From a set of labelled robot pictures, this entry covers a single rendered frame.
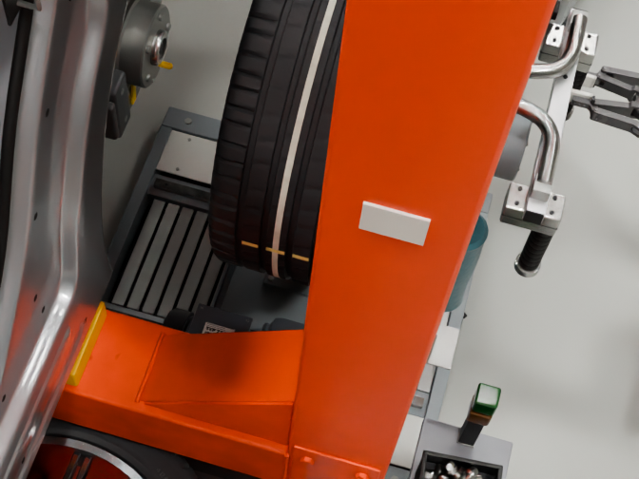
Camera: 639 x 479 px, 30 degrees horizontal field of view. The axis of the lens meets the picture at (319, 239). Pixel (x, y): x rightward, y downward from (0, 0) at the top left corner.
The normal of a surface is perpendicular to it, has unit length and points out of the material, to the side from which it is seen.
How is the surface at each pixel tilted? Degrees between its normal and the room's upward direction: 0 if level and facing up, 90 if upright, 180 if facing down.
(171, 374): 36
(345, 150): 90
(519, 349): 0
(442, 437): 0
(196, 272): 0
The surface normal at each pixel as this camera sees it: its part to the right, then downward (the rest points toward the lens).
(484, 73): -0.27, 0.83
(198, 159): 0.07, -0.49
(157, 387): -0.51, -0.55
